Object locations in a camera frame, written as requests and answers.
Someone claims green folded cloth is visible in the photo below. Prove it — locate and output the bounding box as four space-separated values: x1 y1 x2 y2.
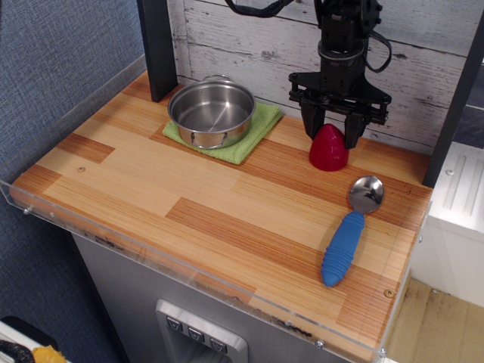
163 102 282 165

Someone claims grey toy fridge cabinet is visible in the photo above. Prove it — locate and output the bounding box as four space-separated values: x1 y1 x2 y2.
73 235 344 362

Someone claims silver dispenser button panel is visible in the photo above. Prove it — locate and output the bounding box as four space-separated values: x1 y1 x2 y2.
156 299 249 362

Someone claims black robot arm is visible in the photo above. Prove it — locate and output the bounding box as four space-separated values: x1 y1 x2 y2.
289 1 392 150

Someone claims red plastic strawberry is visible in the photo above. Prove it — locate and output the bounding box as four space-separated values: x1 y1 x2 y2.
309 124 349 172

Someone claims black corrugated hose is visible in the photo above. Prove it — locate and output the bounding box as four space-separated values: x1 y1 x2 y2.
0 339 33 363

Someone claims small steel pot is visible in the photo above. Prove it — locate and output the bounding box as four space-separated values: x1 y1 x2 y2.
168 76 256 150

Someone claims yellow object at corner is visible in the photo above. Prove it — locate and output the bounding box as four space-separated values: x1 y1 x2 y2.
32 346 67 363

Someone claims right black frame post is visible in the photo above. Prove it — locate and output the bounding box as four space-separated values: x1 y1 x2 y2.
422 15 483 188

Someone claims white ribbed side counter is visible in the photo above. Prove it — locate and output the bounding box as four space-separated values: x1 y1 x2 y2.
410 142 483 306

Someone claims black frame post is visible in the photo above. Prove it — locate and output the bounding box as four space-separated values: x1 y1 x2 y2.
422 15 483 188
137 0 178 102

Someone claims blue handled metal spoon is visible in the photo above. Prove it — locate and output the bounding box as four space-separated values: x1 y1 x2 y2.
321 175 384 287

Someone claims clear acrylic table guard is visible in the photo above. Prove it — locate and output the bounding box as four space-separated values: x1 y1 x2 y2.
1 73 430 362

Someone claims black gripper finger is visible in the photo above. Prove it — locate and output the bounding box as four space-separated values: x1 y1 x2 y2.
345 113 367 149
300 98 325 140

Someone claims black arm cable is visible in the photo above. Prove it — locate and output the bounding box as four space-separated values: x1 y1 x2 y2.
365 30 393 74

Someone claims left black frame post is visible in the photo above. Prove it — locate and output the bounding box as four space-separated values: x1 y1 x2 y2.
137 0 178 102

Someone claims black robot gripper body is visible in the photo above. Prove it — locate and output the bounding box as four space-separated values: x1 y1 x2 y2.
289 52 391 125

